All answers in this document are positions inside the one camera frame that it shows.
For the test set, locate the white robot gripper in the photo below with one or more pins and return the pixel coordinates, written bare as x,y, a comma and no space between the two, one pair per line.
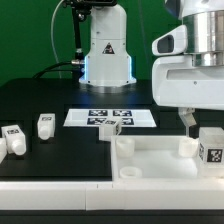
176,83

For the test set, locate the white square tabletop tray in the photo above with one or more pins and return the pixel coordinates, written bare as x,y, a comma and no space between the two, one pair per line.
155,157

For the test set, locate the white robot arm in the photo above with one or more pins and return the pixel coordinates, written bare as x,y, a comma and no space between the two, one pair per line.
108,65

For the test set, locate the white marker sheet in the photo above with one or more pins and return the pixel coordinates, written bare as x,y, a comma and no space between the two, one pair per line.
94,117

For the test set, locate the white left barrier piece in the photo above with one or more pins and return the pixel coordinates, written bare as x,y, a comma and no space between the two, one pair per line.
3,149

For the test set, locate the white front barrier wall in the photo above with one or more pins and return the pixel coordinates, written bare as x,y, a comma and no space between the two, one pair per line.
152,195

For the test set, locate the black camera stand pole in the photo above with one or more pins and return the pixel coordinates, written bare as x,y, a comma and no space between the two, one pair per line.
80,10

